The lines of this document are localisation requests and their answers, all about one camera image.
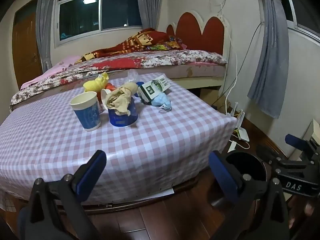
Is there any dark wooden table base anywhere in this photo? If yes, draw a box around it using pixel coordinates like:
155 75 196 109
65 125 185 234
57 172 213 215

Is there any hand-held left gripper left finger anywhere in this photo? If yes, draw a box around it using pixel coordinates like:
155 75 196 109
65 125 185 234
25 150 108 240

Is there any red paper cup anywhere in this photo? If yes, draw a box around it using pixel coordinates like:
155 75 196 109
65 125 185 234
100 84 118 105

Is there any yellow bag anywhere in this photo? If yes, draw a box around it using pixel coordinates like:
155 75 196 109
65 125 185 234
83 72 110 92

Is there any bed with floral blanket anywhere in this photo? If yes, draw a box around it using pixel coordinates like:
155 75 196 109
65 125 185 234
10 49 228 105

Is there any white bed frame red headboard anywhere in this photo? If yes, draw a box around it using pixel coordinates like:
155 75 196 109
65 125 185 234
166 10 232 90

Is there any worn pink mattress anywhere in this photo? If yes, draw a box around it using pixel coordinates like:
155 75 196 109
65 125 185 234
110 62 227 79

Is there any grey curtain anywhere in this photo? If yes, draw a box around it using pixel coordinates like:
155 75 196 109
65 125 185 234
36 0 62 73
247 0 290 119
135 0 168 32

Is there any flat white router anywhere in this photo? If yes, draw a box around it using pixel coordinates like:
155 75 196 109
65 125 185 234
236 127 250 142

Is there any white router with antennas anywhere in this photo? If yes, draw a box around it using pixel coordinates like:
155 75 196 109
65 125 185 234
230 102 247 130

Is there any white framed window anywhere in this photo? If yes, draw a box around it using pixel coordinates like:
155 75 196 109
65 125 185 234
54 0 150 47
280 0 320 34

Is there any clear plastic bag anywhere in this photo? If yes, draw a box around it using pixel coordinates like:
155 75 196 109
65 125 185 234
126 69 140 83

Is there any brown wooden door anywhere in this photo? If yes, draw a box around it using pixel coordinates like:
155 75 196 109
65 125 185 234
12 0 42 90

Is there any blue face mask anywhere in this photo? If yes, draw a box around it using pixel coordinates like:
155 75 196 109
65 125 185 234
151 92 173 113

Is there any pink blanket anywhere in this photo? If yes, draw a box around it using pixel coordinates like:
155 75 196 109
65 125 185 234
20 55 82 89

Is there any cardboard box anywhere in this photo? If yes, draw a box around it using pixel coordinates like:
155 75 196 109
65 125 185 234
200 87 225 105

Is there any green white carton box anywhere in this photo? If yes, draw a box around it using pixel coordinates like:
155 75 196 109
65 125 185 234
138 76 172 105

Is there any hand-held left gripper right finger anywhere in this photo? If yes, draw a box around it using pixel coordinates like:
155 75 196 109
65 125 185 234
209 151 298 240

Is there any red printed blanket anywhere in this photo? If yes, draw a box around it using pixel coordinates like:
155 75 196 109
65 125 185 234
75 27 188 64

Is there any blue paper bowl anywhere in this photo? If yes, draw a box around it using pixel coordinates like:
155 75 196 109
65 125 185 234
108 97 139 127

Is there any pink checkered tablecloth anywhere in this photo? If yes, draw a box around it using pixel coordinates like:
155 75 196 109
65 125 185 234
0 72 238 213

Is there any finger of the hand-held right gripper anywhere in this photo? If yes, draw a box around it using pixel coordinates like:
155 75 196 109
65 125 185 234
285 134 320 157
255 144 290 173

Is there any paper napkin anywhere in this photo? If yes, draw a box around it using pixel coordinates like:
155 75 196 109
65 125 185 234
104 82 139 117

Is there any blue paper cup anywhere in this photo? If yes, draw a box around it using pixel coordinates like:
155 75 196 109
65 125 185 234
70 91 101 132

